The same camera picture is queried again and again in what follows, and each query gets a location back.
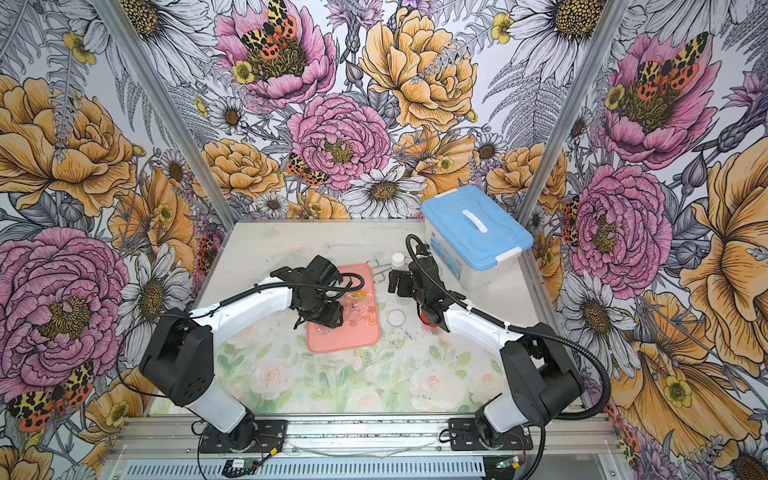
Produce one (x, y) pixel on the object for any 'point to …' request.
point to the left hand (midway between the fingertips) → (328, 327)
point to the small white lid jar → (397, 259)
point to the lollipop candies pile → (359, 305)
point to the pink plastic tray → (360, 328)
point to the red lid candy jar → (429, 318)
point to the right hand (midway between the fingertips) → (403, 281)
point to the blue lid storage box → (472, 236)
